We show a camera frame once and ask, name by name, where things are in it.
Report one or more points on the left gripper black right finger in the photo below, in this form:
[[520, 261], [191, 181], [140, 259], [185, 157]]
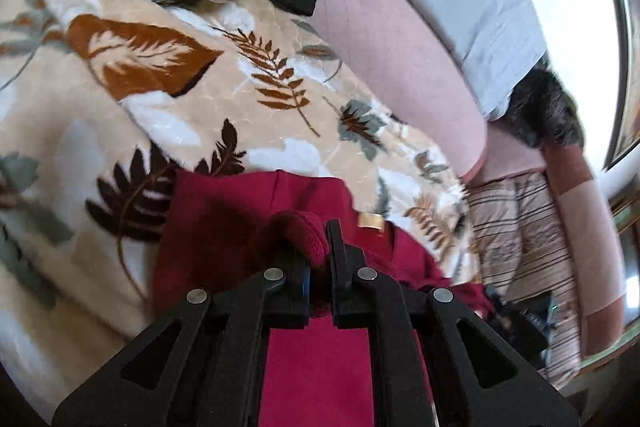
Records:
[[435, 362]]

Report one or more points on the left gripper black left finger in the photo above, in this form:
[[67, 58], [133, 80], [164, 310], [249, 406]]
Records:
[[202, 364]]

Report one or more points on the striped beige cushion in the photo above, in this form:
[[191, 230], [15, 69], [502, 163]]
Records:
[[524, 253]]

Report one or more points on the pink brown quilted headboard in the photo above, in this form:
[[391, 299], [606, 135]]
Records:
[[587, 222]]

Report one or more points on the dark furry garment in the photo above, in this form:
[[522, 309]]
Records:
[[541, 112]]

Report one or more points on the floral beige blanket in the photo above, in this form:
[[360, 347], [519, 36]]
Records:
[[104, 102]]

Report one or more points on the pink quilted bolster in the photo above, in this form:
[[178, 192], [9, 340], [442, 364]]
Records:
[[389, 46]]

